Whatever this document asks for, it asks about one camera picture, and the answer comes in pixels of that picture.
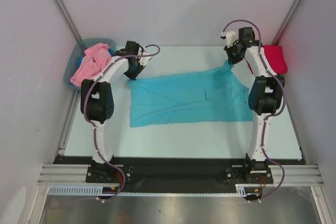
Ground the turquoise t shirt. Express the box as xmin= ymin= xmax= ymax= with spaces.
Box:
xmin=128 ymin=61 xmax=253 ymax=127

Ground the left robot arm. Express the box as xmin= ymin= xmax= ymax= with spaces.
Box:
xmin=80 ymin=41 xmax=153 ymax=182

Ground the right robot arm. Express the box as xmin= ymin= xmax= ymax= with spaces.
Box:
xmin=221 ymin=27 xmax=286 ymax=183

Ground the folded red t shirt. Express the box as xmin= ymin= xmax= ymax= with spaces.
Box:
xmin=245 ymin=45 xmax=288 ymax=77

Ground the pink t shirt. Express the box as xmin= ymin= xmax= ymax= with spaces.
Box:
xmin=70 ymin=43 xmax=111 ymax=87

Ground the blue plastic basket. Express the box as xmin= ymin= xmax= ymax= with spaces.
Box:
xmin=63 ymin=38 xmax=116 ymax=91

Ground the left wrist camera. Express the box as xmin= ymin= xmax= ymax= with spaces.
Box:
xmin=138 ymin=50 xmax=152 ymax=67

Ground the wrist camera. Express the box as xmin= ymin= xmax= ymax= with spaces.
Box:
xmin=220 ymin=31 xmax=238 ymax=47
xmin=138 ymin=50 xmax=152 ymax=67

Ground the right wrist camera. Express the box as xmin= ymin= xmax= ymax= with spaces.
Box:
xmin=220 ymin=31 xmax=238 ymax=47

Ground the right corner aluminium post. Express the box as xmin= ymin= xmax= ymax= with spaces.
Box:
xmin=271 ymin=0 xmax=303 ymax=46

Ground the corner aluminium post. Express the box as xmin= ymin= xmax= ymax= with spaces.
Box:
xmin=271 ymin=0 xmax=303 ymax=46
xmin=53 ymin=0 xmax=82 ymax=42

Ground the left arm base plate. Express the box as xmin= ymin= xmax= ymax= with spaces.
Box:
xmin=85 ymin=157 xmax=135 ymax=184

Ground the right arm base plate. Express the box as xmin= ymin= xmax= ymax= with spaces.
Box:
xmin=224 ymin=162 xmax=274 ymax=185

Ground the left corner aluminium post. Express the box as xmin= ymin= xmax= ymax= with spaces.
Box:
xmin=53 ymin=0 xmax=82 ymax=42

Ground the aluminium front rail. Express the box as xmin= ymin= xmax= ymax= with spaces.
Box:
xmin=37 ymin=164 xmax=324 ymax=187

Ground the left slotted cable duct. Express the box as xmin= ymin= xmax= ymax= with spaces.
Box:
xmin=49 ymin=185 xmax=119 ymax=196

